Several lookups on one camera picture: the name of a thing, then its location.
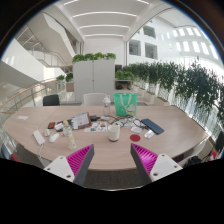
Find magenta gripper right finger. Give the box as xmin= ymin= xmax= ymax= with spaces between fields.
xmin=130 ymin=143 xmax=182 ymax=184

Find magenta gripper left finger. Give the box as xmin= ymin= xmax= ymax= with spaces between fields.
xmin=44 ymin=144 xmax=94 ymax=186

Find clear plastic water bottle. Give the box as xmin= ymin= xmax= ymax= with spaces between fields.
xmin=63 ymin=120 xmax=76 ymax=149

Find red round coaster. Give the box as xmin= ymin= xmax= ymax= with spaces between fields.
xmin=130 ymin=134 xmax=141 ymax=142

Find white computer mouse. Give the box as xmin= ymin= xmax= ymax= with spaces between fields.
xmin=49 ymin=133 xmax=59 ymax=143

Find dark blue notebook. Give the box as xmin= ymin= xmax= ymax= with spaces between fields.
xmin=141 ymin=119 xmax=164 ymax=135

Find colourful sticker sheet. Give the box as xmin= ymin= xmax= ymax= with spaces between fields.
xmin=85 ymin=122 xmax=107 ymax=132

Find black red smartphone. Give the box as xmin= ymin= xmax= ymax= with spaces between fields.
xmin=48 ymin=122 xmax=55 ymax=129

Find white power strip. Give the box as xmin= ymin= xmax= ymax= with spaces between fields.
xmin=33 ymin=130 xmax=45 ymax=145

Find white ceramic mug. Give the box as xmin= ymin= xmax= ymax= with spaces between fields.
xmin=108 ymin=125 xmax=120 ymax=141

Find green tote bag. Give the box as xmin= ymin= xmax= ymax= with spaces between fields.
xmin=114 ymin=93 xmax=137 ymax=116

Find white office chair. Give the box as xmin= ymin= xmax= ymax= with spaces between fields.
xmin=82 ymin=93 xmax=106 ymax=106

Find black office chair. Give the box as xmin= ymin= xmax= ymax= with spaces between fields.
xmin=43 ymin=94 xmax=60 ymax=106

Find white paper note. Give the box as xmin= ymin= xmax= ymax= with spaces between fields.
xmin=17 ymin=116 xmax=29 ymax=120

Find clear bottle white cap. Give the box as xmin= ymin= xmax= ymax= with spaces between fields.
xmin=103 ymin=95 xmax=111 ymax=116

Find row of green plants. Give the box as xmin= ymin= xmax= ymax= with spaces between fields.
xmin=123 ymin=61 xmax=224 ymax=127

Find white cabinet with plants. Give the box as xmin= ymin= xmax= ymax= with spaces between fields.
xmin=72 ymin=52 xmax=115 ymax=102

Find tangled black cables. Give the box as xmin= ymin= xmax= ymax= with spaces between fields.
xmin=109 ymin=115 xmax=148 ymax=130

